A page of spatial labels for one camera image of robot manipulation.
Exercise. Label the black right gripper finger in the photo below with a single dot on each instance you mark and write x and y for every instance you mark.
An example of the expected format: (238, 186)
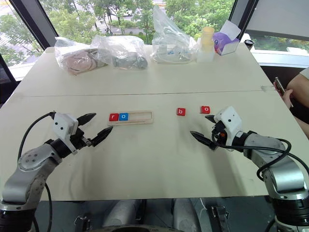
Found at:
(202, 139)
(211, 118)

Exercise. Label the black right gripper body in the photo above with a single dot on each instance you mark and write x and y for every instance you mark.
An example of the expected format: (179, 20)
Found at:
(222, 140)

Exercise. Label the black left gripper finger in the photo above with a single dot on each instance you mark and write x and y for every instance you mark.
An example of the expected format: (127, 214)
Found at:
(100, 137)
(85, 118)

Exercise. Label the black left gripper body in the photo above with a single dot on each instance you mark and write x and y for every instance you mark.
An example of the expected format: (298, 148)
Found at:
(78, 140)

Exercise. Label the red letter tile o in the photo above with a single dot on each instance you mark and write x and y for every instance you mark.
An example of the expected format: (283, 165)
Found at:
(206, 109)

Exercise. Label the red letter tile b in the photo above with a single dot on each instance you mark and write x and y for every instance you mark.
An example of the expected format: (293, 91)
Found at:
(181, 112)

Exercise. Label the wooden letter tray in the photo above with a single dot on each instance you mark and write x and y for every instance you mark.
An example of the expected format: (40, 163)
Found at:
(141, 118)

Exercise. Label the bystander smartphone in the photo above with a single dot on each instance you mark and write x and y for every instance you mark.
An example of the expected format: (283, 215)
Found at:
(278, 84)

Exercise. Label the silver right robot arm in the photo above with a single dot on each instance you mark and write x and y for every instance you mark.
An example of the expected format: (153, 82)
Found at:
(282, 176)

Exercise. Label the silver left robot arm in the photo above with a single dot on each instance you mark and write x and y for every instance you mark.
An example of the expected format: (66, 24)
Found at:
(36, 166)

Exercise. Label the bystander bare forearm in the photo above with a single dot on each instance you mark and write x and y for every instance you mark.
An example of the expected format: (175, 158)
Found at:
(300, 82)

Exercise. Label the red letter tile r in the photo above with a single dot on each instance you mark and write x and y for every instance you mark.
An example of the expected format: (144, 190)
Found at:
(113, 117)

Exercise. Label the blue letter tile o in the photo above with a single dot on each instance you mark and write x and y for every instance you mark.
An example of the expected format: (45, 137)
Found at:
(123, 117)

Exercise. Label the bystander hand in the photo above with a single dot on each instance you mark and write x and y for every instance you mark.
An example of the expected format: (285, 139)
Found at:
(287, 97)

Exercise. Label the plastic bag of pink items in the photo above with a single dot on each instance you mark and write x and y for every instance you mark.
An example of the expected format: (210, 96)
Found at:
(77, 60)

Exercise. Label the clear tape strip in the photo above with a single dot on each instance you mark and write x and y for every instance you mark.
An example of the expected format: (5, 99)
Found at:
(268, 88)

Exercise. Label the plastic bag of grey items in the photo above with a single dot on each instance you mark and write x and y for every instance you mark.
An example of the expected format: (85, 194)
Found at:
(125, 56)

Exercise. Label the grey rounded shape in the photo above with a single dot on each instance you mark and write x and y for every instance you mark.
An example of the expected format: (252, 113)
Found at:
(186, 212)
(124, 213)

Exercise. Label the black metal latch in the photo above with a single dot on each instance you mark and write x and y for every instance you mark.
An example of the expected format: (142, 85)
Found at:
(83, 223)
(219, 217)

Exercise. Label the purple and white carton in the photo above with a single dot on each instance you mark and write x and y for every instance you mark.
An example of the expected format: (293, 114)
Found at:
(225, 41)

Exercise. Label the small black cup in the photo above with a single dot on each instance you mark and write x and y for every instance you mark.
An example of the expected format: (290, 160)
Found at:
(248, 42)

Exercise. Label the plastic bag of white items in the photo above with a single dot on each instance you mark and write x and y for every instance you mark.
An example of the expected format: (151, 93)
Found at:
(169, 43)

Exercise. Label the black mesh chair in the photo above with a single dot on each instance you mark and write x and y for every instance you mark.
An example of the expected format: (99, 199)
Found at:
(6, 84)

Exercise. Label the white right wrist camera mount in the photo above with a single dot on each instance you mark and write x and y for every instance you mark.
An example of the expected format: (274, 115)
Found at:
(230, 120)

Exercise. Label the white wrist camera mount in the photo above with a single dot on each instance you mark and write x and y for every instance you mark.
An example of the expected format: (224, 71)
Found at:
(230, 120)
(63, 125)

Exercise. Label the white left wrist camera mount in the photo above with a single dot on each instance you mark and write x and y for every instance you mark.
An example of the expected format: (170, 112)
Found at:
(63, 125)

